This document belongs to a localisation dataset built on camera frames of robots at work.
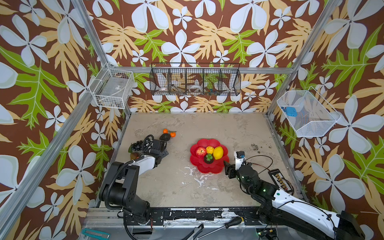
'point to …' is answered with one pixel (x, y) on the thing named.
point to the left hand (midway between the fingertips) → (157, 150)
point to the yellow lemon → (218, 152)
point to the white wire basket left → (113, 87)
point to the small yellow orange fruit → (210, 150)
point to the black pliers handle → (196, 231)
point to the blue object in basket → (290, 111)
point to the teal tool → (95, 236)
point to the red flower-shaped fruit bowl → (198, 161)
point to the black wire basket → (195, 79)
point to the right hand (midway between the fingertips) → (227, 160)
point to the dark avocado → (165, 137)
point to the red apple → (201, 151)
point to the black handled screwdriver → (232, 222)
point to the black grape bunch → (137, 146)
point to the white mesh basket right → (315, 115)
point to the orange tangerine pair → (172, 133)
